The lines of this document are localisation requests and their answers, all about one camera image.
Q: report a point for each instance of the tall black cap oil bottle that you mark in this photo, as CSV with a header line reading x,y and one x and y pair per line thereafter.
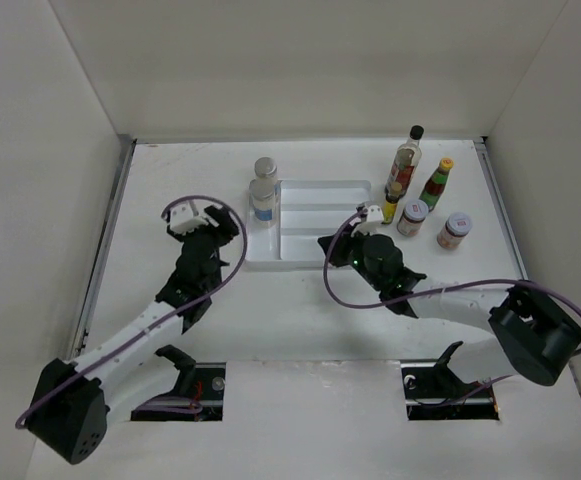
x,y
406,160

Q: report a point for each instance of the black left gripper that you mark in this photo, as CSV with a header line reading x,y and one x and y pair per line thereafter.
x,y
221,221

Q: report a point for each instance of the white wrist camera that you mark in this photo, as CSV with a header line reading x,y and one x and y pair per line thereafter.
x,y
370,219
183,218

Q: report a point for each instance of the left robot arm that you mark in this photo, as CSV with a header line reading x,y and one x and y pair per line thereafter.
x,y
139,373

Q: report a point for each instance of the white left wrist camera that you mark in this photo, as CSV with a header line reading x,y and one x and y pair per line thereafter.
x,y
183,218

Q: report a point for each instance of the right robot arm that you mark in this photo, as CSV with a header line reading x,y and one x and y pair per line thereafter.
x,y
532,331

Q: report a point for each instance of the white divided organizer tray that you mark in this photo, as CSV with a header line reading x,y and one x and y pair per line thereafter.
x,y
307,210

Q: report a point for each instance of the blue label shaker jar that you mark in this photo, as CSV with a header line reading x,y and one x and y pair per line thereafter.
x,y
263,201
265,168

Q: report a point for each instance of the small yellow label bottle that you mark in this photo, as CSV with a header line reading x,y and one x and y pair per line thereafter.
x,y
393,193

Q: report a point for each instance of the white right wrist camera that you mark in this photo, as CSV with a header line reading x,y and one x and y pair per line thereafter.
x,y
370,219

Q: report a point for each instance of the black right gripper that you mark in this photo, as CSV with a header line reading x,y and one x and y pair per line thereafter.
x,y
341,243

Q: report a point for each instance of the red lid sauce jar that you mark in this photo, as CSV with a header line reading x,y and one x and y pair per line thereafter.
x,y
413,215
456,227

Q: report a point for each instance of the green yellow cap sauce bottle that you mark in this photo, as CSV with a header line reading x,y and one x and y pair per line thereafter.
x,y
436,184

